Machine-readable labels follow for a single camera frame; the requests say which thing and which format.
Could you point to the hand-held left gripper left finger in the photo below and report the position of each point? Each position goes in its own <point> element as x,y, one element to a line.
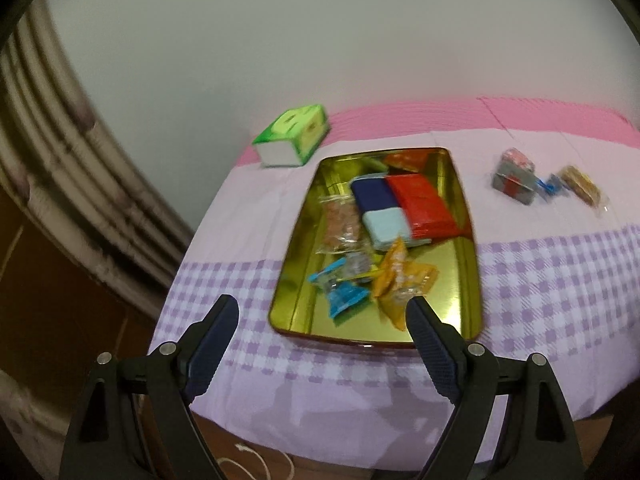
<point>215,345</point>

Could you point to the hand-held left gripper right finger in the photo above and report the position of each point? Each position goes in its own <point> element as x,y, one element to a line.
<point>430,350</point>

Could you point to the gold and maroon tin box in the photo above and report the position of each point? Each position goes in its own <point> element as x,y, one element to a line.
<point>450,280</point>

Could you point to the yellow snack packet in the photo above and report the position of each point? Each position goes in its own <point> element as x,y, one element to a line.
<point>417,277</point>

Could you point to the red snack packet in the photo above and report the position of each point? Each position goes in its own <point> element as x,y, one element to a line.
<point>420,205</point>

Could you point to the clear pack of peanut brittle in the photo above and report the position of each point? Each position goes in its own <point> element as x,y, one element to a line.
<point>342,225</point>

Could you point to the dark and light blue packet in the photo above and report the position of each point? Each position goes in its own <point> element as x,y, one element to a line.
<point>375,195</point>

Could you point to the grey cube snack red label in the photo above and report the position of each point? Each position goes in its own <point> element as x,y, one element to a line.
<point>510,181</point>

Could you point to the blue candy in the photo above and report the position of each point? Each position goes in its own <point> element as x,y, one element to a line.
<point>550,187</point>

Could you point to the pink cube snack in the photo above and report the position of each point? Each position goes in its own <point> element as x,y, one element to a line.
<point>517,160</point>

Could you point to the clear pack of brown biscuits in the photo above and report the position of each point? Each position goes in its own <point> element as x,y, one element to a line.
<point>580,185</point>

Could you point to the pink and purple checked tablecloth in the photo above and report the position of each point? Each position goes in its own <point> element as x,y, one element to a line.
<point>540,310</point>

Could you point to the brown wooden cabinet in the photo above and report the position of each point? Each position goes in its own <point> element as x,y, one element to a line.
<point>60,300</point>

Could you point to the green tissue pack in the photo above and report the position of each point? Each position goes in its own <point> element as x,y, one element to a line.
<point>295,130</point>

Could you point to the beige patterned curtain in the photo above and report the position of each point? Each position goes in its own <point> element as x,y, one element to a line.
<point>75,160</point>

